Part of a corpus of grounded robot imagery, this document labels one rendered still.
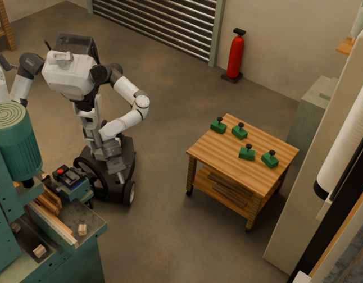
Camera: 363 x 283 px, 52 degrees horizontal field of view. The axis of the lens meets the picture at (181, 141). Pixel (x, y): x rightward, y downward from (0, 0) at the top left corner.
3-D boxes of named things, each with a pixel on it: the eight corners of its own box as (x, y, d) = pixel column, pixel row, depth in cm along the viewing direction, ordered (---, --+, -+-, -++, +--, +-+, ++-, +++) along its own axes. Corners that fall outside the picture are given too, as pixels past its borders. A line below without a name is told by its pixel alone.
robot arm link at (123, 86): (151, 112, 206) (122, 87, 209) (157, 98, 196) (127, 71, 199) (137, 123, 199) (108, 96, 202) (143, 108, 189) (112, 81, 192)
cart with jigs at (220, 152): (282, 192, 317) (304, 138, 272) (249, 238, 283) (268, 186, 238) (218, 156, 343) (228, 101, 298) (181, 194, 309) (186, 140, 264)
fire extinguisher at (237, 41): (242, 77, 438) (252, 30, 396) (234, 84, 426) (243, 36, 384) (229, 71, 445) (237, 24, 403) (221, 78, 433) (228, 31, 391)
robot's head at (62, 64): (53, 58, 198) (48, 49, 190) (72, 58, 198) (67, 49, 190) (52, 69, 196) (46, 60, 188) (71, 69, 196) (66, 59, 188)
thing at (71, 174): (86, 179, 193) (85, 172, 189) (69, 191, 187) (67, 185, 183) (69, 167, 198) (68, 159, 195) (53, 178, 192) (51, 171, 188)
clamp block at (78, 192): (91, 190, 199) (89, 179, 193) (71, 205, 192) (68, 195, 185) (73, 176, 205) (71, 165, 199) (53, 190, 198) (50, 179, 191)
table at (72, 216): (122, 217, 192) (121, 210, 188) (75, 258, 174) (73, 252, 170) (49, 159, 217) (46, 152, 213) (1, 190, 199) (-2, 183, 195)
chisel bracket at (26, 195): (46, 193, 182) (42, 182, 176) (21, 211, 174) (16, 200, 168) (36, 185, 185) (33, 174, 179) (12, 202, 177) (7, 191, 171)
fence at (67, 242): (75, 249, 171) (73, 243, 167) (72, 251, 170) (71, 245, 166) (1, 182, 196) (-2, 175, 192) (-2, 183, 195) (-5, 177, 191)
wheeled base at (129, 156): (90, 141, 344) (85, 113, 321) (145, 149, 340) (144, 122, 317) (63, 195, 298) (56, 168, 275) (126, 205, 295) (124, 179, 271)
